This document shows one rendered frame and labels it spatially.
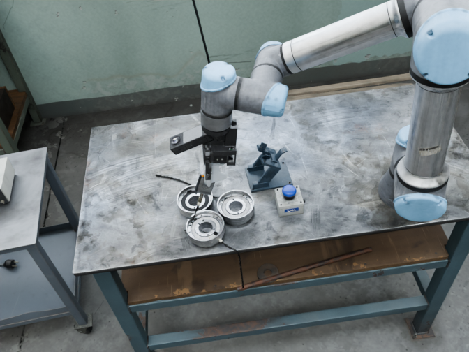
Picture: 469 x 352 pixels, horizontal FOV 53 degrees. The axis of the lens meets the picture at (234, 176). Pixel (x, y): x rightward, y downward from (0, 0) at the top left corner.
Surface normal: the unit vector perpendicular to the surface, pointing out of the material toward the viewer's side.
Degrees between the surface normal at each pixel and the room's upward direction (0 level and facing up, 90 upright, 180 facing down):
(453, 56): 83
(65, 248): 0
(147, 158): 0
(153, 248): 0
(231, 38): 90
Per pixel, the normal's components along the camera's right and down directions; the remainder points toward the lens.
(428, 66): -0.23, 0.63
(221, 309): -0.07, -0.68
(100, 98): 0.11, 0.71
